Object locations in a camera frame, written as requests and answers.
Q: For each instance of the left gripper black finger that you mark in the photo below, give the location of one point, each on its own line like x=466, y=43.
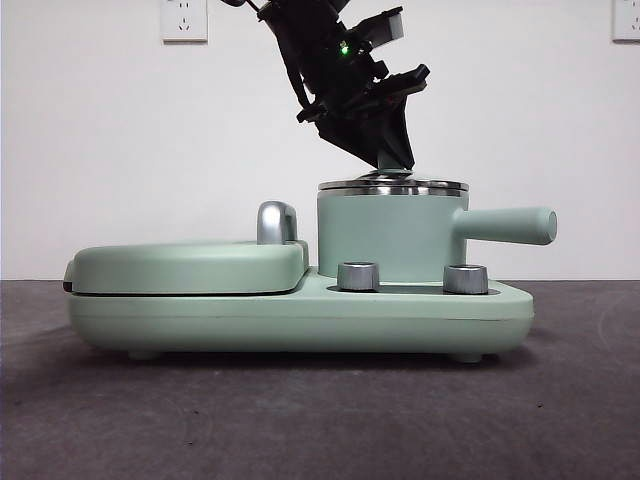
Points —
x=357, y=137
x=398, y=132

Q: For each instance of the glass pot lid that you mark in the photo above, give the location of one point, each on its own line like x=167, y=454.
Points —
x=390, y=182

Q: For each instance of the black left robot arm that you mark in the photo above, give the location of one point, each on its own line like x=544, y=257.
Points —
x=320, y=60

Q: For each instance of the silver control knob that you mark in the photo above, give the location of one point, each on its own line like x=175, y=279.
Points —
x=466, y=280
x=358, y=277

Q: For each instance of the mint green breakfast machine base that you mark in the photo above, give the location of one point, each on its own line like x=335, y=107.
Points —
x=300, y=320

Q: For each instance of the pale grey left wrist camera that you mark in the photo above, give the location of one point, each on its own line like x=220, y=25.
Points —
x=390, y=25

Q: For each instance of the white wall socket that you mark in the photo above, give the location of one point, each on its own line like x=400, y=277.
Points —
x=184, y=22
x=627, y=20

